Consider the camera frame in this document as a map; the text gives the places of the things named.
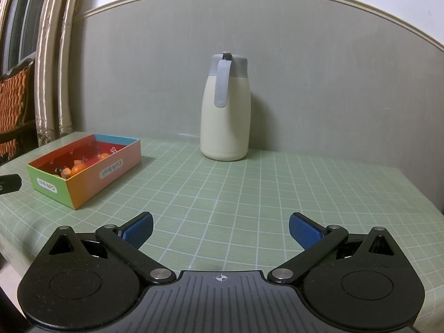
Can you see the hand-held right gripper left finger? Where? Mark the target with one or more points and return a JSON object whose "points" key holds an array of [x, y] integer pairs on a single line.
{"points": [[138, 231]]}

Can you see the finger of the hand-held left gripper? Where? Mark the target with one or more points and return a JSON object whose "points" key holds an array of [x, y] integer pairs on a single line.
{"points": [[9, 184]]}

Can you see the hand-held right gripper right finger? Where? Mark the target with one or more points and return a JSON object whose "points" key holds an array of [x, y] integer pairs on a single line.
{"points": [[303, 231]]}

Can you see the colourful cardboard box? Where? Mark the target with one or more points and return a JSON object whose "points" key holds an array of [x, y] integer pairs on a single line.
{"points": [[100, 177]]}

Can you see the orange mandarin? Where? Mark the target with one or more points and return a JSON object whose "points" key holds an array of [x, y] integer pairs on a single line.
{"points": [[103, 156], [77, 169]]}

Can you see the green checked tablecloth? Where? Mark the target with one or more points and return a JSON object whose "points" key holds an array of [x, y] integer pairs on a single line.
{"points": [[242, 197]]}

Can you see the wooden chair orange woven back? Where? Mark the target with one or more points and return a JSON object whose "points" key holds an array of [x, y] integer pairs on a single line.
{"points": [[12, 104]]}

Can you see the beige striped curtain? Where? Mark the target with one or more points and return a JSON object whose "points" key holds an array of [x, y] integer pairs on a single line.
{"points": [[52, 59]]}

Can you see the cream thermos jug grey lid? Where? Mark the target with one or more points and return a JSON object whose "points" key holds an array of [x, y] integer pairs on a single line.
{"points": [[225, 125]]}

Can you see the window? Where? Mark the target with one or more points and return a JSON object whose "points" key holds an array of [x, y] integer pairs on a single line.
{"points": [[20, 17]]}

